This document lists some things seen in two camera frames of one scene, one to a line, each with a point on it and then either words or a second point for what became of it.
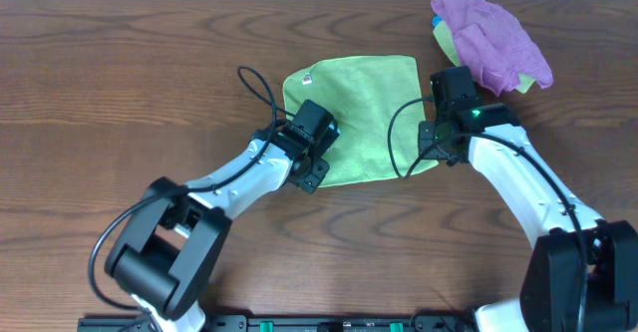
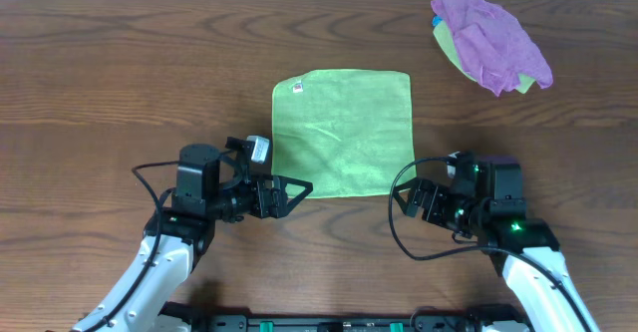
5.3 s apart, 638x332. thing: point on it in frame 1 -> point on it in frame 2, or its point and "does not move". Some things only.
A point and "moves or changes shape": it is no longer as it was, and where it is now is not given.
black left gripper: (312, 183) -> (273, 208)
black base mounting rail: (295, 323) does not move
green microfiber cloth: (364, 93) moves or changes shape
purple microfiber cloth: (491, 41) does not move
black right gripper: (425, 146) -> (430, 211)
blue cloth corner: (437, 19) does not move
